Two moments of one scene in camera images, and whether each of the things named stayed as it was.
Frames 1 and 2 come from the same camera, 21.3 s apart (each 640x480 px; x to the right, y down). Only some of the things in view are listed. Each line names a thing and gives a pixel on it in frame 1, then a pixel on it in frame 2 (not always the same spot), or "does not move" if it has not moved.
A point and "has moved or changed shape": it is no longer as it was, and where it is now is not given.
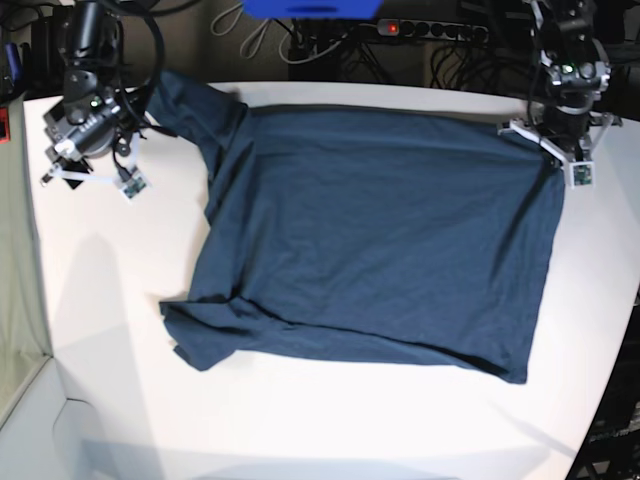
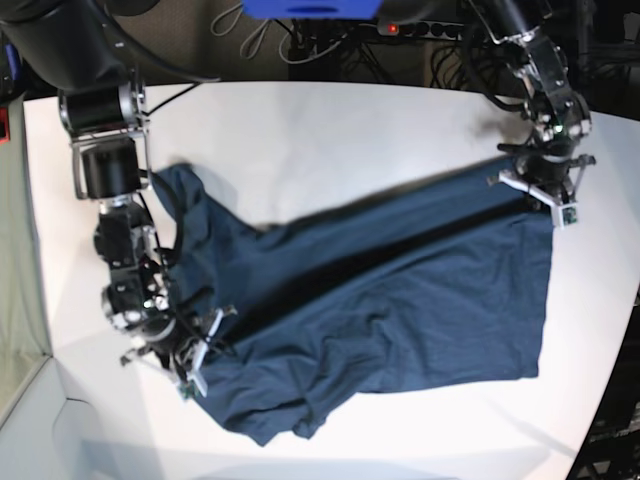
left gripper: x=96 y=149 to x=187 y=349
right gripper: x=573 y=137 to x=552 y=181
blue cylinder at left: x=13 y=60 does not move
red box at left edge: x=5 y=136 does not move
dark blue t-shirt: x=364 y=232 has moved or changed shape
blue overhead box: x=312 y=9 does not move
